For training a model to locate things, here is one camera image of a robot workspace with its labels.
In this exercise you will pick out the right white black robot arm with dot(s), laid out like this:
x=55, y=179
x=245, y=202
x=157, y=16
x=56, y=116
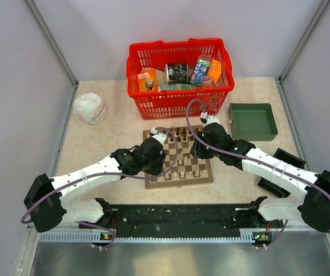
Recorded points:
x=310, y=201

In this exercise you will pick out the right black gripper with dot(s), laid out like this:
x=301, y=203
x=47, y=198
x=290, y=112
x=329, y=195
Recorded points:
x=198, y=152

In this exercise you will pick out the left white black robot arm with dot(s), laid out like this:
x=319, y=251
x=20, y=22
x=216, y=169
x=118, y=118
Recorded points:
x=49, y=201

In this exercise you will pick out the orange carton package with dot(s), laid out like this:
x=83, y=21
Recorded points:
x=213, y=74

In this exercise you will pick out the white crumpled cloth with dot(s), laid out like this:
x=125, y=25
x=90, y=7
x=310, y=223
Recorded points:
x=90, y=108

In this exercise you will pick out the green plastic tray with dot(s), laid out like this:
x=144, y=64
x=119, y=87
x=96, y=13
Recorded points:
x=252, y=121

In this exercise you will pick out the orange razor package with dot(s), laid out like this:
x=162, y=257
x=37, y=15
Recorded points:
x=147, y=81

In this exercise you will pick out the black printed can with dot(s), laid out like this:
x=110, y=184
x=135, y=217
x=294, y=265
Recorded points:
x=177, y=72

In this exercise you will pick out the wooden chess board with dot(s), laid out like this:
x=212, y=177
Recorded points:
x=183, y=168

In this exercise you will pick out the blue snack package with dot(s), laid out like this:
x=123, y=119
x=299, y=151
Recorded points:
x=201, y=69

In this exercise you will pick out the red plastic shopping basket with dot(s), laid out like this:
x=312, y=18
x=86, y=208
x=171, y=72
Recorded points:
x=163, y=77

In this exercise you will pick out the black stand block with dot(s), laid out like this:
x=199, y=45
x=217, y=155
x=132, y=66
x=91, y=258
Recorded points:
x=274, y=187

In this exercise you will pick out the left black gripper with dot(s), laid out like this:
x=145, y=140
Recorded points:
x=157, y=170

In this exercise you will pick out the black mounting base rail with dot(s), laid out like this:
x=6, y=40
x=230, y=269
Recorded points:
x=182, y=220

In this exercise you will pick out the green pouch package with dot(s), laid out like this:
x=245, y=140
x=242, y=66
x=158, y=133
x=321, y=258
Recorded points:
x=177, y=86

